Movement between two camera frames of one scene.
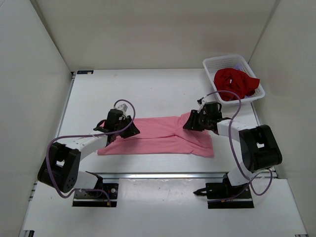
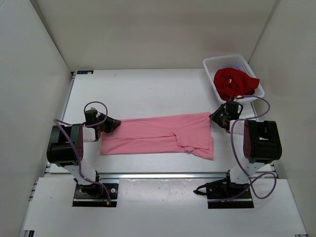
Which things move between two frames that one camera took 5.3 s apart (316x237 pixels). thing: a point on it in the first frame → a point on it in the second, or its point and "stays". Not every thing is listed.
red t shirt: x=235 y=80 stays
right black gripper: x=192 y=124 → x=215 y=116
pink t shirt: x=161 y=135 stays
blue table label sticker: x=85 y=72 stays
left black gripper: x=133 y=130 → x=112 y=125
